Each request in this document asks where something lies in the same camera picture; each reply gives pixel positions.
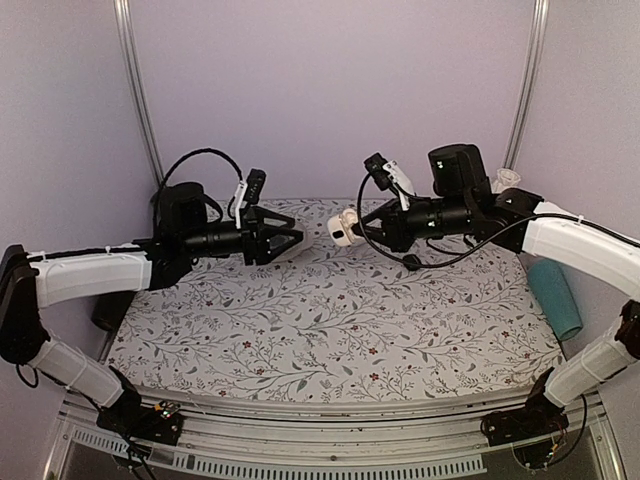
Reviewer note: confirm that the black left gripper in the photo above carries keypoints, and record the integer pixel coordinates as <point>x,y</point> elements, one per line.
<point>254,247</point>

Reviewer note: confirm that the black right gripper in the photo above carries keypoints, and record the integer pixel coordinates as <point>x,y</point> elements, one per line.
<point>393,235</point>

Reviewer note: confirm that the white earbuds charging case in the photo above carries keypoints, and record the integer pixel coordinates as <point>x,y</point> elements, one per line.
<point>340,228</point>

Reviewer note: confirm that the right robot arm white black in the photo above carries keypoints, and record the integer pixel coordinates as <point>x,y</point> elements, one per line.
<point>521,222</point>

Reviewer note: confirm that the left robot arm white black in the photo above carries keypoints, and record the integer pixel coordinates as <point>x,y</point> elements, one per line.
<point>32,282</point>

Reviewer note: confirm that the black earbud case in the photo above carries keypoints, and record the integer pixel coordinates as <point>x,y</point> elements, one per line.
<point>411,262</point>

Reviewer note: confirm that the swirl patterned shallow plate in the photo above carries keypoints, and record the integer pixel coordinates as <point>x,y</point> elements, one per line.
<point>297,249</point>

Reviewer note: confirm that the floral patterned table mat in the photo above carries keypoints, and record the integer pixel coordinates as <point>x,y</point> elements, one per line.
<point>340,325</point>

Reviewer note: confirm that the white ribbed vase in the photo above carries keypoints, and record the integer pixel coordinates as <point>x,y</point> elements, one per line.
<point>505,179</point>

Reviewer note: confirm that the teal cylinder roll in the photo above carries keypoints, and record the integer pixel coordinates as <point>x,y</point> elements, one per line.
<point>552,292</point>

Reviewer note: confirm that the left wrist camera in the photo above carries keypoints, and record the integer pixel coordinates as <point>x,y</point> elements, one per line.
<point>255,183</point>

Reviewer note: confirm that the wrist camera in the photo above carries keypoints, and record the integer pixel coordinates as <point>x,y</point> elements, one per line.
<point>255,183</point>
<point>382,172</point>

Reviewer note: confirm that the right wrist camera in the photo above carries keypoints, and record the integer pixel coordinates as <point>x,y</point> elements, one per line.
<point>382,172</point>

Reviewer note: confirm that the right aluminium frame post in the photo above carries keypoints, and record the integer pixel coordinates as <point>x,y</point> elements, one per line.
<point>531,69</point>

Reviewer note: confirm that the aluminium frame post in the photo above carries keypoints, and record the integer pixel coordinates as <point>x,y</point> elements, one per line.
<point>531,69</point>
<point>125,29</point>

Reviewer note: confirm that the aluminium front rail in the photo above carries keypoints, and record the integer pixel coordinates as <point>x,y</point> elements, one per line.
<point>415,439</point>

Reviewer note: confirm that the left aluminium frame post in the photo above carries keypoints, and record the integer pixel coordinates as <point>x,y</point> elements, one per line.
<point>125,29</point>

